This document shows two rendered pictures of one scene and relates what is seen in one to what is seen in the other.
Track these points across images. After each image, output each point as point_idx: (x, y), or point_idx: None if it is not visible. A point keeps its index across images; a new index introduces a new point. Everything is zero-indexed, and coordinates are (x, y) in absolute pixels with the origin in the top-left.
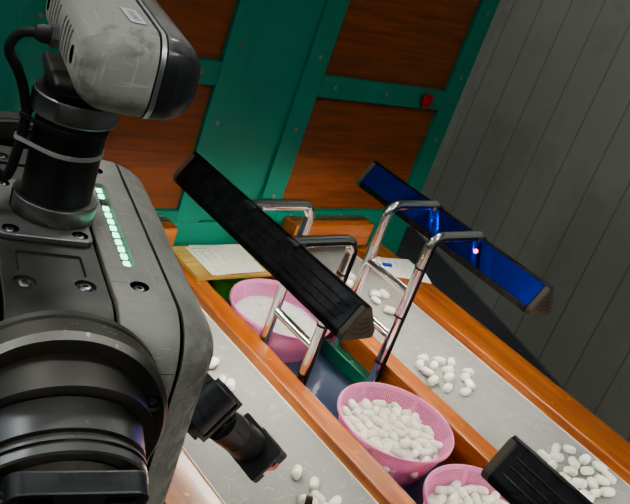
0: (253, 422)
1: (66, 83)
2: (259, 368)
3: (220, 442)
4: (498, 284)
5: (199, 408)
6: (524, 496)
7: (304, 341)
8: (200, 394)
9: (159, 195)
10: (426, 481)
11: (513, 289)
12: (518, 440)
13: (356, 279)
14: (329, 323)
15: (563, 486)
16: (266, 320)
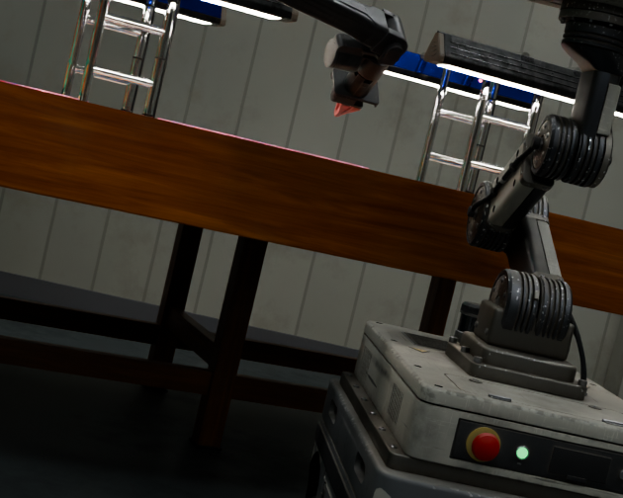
0: (343, 72)
1: None
2: None
3: (386, 68)
4: (189, 9)
5: (403, 33)
6: (468, 58)
7: (145, 81)
8: (397, 24)
9: None
10: (288, 148)
11: (202, 9)
12: (442, 32)
13: (77, 41)
14: (282, 11)
15: (479, 43)
16: (86, 82)
